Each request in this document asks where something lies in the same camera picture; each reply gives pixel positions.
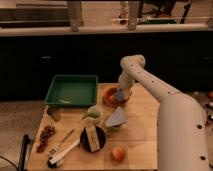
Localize red bowl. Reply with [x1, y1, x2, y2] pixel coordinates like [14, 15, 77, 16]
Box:
[103, 87, 132, 107]

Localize blue sponge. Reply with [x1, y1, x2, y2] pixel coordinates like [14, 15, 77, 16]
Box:
[114, 91, 125, 102]

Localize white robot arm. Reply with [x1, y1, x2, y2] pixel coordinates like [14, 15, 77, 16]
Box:
[119, 55, 210, 171]

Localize blue grey cloth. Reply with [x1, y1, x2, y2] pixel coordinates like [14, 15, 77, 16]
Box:
[105, 106, 126, 128]

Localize green plastic tray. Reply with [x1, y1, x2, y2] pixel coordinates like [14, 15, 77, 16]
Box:
[45, 75, 98, 108]

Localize wooden block on plate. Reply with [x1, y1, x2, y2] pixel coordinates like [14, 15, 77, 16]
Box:
[86, 125, 100, 152]

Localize small brown block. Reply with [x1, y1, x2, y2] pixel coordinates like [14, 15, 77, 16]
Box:
[47, 107, 61, 122]

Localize orange fruit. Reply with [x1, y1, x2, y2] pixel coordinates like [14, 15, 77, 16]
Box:
[111, 146, 126, 161]

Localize bunch of red grapes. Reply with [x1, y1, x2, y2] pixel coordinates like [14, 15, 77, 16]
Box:
[36, 125, 55, 153]

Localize metal fork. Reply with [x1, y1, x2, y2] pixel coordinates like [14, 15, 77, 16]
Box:
[47, 128, 75, 157]

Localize white handled brush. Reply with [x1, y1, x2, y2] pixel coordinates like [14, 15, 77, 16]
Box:
[47, 139, 80, 169]

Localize black chair frame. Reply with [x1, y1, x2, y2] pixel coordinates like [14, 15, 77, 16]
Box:
[18, 134, 31, 171]

